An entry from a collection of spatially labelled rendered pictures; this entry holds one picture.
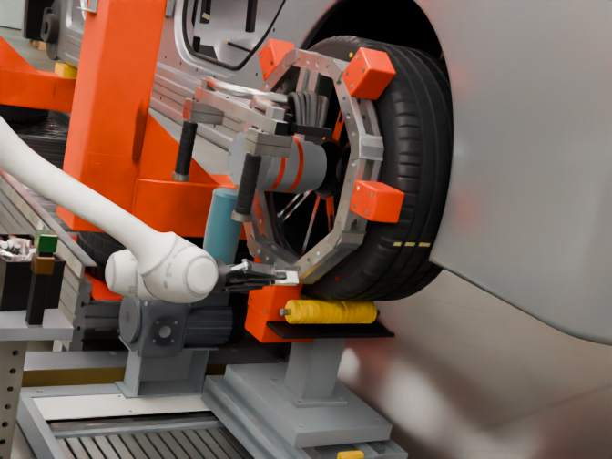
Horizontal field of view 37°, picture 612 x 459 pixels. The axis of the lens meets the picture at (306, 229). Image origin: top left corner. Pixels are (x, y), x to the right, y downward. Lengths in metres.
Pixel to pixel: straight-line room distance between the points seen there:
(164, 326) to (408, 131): 0.88
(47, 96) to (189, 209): 1.93
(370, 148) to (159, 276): 0.58
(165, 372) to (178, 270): 1.09
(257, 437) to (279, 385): 0.17
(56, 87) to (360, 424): 2.58
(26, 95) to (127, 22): 2.02
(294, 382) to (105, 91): 0.92
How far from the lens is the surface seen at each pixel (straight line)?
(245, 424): 2.46
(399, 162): 2.04
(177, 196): 2.62
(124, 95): 2.49
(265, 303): 2.30
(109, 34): 2.46
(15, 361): 2.30
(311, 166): 2.20
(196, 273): 1.70
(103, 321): 2.79
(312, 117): 2.00
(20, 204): 3.34
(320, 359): 2.44
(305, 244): 2.36
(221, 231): 2.30
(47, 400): 2.59
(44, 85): 4.46
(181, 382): 2.78
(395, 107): 2.07
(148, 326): 2.48
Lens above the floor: 1.22
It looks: 13 degrees down
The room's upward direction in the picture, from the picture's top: 12 degrees clockwise
